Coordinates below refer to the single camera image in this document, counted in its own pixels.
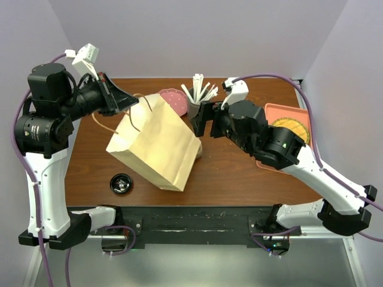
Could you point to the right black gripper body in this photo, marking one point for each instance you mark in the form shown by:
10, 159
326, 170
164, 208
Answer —
221, 122

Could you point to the beige paper bag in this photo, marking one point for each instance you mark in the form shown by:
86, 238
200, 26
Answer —
153, 141

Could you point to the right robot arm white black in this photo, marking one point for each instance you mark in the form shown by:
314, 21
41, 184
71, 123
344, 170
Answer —
342, 208

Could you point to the pink polka dot plate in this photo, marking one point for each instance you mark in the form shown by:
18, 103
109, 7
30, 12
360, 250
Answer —
176, 99

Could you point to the orange plastic tray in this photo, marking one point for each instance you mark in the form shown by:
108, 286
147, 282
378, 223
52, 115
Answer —
274, 111

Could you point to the yellow woven coaster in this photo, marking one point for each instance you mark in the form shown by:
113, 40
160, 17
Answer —
295, 126

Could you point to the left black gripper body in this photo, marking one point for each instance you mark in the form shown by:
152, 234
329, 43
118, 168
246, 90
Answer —
95, 97

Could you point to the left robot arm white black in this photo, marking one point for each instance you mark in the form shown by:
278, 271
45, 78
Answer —
42, 136

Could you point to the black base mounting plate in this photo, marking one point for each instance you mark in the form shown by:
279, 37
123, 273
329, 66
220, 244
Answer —
199, 225

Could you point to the grey utensil holder can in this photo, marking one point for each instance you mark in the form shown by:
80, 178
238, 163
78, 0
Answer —
193, 109

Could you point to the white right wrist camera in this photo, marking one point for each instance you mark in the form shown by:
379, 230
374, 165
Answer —
236, 90

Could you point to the cardboard two-cup carrier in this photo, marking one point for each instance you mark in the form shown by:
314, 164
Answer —
199, 152

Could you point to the white wrapped straws bundle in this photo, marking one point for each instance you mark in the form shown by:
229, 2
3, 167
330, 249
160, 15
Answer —
201, 92

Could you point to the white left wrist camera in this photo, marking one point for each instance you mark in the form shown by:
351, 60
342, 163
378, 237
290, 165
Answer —
84, 59

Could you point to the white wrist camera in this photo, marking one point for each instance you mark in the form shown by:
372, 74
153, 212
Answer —
84, 59
236, 90

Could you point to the black cup lid on table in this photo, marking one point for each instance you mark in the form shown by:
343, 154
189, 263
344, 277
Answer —
121, 184

